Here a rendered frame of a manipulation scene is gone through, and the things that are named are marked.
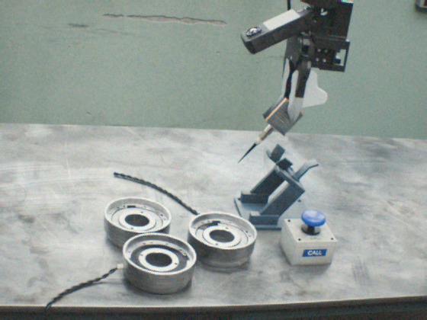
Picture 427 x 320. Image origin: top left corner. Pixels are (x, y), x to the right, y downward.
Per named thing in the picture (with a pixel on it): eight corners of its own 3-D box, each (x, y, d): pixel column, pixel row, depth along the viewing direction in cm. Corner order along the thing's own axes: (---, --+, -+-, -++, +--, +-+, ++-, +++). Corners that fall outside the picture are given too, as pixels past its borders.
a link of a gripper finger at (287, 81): (314, 116, 115) (325, 68, 110) (280, 114, 114) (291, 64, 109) (309, 107, 118) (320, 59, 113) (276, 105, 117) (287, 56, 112)
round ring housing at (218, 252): (259, 270, 105) (264, 248, 104) (192, 270, 103) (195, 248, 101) (243, 233, 115) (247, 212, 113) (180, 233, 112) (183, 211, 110)
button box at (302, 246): (290, 266, 107) (296, 240, 105) (278, 241, 113) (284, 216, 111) (337, 264, 109) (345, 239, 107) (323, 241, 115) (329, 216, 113)
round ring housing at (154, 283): (181, 254, 107) (184, 231, 105) (201, 294, 98) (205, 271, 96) (115, 257, 103) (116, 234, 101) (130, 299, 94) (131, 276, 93)
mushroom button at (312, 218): (300, 247, 108) (306, 220, 106) (292, 234, 111) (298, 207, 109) (322, 247, 109) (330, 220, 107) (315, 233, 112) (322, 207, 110)
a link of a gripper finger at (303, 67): (306, 100, 106) (314, 45, 103) (297, 100, 106) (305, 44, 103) (297, 92, 111) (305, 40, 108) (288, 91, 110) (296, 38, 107)
